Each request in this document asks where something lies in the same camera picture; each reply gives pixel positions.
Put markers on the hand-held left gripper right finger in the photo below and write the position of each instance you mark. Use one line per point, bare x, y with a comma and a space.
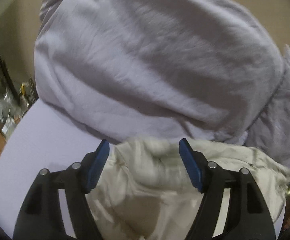
190, 162

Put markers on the lavender pillow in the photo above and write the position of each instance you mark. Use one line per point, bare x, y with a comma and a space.
147, 67
279, 130

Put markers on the bedside clutter of packets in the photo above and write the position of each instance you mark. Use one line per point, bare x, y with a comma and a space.
7, 105

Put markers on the beige quilted jacket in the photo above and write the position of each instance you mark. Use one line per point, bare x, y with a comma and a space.
155, 180

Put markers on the black wall panel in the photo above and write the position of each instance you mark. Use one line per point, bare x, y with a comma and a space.
0, 62

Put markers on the bed with lavender sheet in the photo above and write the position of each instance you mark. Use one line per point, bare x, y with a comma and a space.
47, 140

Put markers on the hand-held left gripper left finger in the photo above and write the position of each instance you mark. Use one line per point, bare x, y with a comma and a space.
98, 165

